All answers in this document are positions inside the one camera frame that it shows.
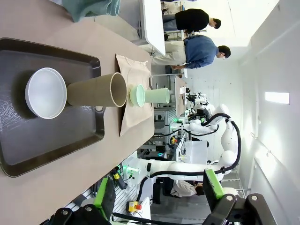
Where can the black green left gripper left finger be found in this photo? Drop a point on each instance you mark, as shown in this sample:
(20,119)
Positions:
(105,197)

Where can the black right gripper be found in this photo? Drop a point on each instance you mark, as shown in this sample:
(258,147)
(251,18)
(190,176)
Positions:
(200,110)

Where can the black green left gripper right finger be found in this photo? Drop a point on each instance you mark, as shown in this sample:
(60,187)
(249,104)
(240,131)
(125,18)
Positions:
(212,185)

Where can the light green cup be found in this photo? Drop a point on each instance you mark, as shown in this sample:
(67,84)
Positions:
(157,96)

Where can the light green bowl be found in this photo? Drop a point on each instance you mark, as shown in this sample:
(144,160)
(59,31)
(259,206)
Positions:
(138,96)

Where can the beige cloth mat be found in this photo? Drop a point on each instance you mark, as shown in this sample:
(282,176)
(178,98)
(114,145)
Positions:
(133,117)

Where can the brown background table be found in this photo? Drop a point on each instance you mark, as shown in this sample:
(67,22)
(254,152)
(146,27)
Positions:
(180,93)

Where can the seated person in beige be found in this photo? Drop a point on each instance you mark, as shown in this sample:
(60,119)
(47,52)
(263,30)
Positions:
(185,188)

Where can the yellow box red stop button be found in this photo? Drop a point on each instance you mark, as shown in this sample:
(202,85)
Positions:
(134,206)

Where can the white cabinet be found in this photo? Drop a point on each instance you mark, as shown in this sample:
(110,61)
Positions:
(197,152)

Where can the black office chair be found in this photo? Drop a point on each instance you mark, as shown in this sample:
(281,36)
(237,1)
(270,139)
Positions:
(160,189)

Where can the person in blue shirt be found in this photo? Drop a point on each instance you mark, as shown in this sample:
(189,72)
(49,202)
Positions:
(199,51)

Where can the person in black top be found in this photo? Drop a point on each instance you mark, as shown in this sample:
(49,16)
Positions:
(192,21)

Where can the white table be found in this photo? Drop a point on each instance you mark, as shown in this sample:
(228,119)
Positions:
(152,25)

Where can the tan cup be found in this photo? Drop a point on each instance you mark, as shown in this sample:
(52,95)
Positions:
(93,91)

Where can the white bowl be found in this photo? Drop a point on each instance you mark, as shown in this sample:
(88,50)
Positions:
(44,93)

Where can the teal cloth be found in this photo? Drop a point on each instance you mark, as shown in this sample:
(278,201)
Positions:
(93,9)

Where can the aluminium frame equipment rack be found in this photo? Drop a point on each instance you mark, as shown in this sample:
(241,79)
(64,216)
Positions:
(161,131)

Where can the bright rectangular wall light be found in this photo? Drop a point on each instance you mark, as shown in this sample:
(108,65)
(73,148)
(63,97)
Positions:
(277,97)

